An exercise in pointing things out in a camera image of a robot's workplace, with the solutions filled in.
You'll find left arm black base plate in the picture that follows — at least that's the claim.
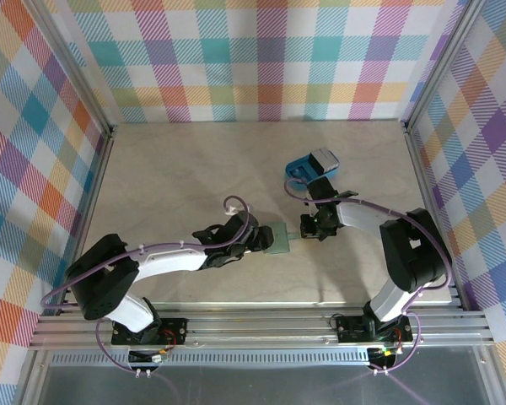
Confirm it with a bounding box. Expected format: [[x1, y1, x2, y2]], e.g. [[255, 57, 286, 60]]
[[110, 316, 190, 348]]

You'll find mint green card holder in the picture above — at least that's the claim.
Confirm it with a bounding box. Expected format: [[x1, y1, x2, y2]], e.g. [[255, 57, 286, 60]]
[[263, 222, 303, 257]]

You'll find aluminium side rail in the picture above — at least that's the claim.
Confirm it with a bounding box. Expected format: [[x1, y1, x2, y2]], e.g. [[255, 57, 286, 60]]
[[54, 126, 117, 316], [402, 121, 467, 312]]

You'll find stack of cards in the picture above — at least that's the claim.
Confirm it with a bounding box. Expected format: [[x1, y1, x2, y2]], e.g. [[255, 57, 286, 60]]
[[306, 148, 337, 176]]

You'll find blue plastic tray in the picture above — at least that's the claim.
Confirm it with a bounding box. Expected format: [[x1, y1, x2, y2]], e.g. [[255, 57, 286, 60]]
[[283, 148, 341, 186]]

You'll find black electronics bracket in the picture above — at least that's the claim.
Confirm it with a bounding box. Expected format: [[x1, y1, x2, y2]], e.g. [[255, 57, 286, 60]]
[[367, 346, 400, 369]]

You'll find long aluminium mounting rail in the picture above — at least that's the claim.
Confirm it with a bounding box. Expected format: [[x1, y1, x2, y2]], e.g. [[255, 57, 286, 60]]
[[28, 310, 498, 352]]

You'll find grey metal panel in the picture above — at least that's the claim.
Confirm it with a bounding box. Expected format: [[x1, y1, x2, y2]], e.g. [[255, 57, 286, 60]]
[[37, 364, 490, 405]]

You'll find slotted metal cable duct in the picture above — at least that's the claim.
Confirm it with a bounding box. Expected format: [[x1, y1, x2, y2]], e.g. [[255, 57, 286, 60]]
[[50, 352, 372, 367]]

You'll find aluminium corner post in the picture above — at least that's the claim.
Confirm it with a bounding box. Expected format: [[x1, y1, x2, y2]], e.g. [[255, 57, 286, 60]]
[[400, 0, 488, 132], [27, 0, 116, 138]]

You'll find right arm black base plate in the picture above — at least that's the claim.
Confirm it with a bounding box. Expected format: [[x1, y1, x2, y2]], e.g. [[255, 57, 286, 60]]
[[336, 314, 414, 343]]

